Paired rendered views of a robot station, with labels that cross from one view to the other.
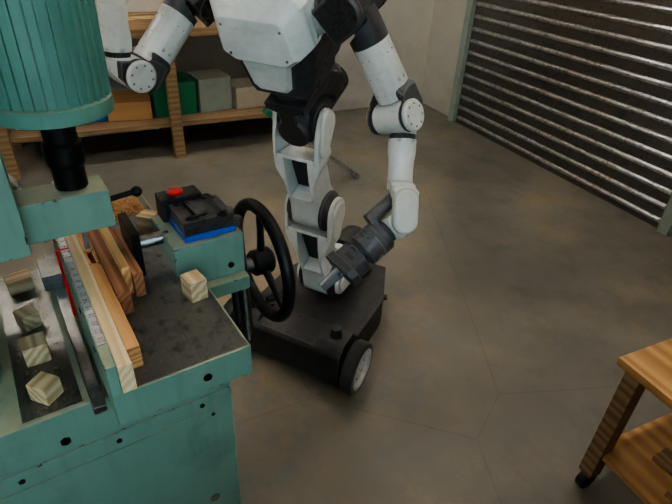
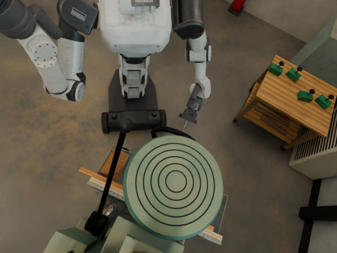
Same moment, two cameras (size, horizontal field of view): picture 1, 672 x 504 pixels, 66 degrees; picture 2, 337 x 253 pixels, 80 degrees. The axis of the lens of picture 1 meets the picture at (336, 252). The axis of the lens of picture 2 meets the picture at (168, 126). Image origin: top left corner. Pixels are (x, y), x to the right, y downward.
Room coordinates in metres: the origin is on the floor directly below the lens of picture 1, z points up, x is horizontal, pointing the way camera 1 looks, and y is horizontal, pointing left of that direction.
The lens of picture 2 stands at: (0.77, 0.53, 1.84)
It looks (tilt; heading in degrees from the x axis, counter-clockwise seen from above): 65 degrees down; 308
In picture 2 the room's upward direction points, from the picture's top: 21 degrees clockwise
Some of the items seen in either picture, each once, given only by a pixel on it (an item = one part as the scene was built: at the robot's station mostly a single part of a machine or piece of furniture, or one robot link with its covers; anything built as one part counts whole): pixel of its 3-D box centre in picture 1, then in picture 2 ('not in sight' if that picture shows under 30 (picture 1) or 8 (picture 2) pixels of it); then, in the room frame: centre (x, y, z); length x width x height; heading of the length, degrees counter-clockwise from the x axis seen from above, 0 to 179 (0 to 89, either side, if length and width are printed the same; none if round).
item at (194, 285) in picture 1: (194, 285); not in sight; (0.72, 0.24, 0.92); 0.04 x 0.03 x 0.04; 42
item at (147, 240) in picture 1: (148, 240); not in sight; (0.81, 0.35, 0.95); 0.09 x 0.07 x 0.09; 35
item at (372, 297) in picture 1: (324, 289); (133, 94); (1.70, 0.04, 0.19); 0.64 x 0.52 x 0.33; 155
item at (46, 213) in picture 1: (65, 211); not in sight; (0.77, 0.46, 1.03); 0.14 x 0.07 x 0.09; 125
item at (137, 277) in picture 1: (126, 261); not in sight; (0.78, 0.38, 0.92); 0.17 x 0.02 x 0.05; 35
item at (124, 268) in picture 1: (111, 250); not in sight; (0.80, 0.42, 0.93); 0.22 x 0.01 x 0.06; 35
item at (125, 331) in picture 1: (88, 255); (146, 199); (0.80, 0.46, 0.92); 0.62 x 0.02 x 0.04; 35
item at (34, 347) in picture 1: (35, 349); not in sight; (0.65, 0.51, 0.82); 0.04 x 0.04 x 0.04; 36
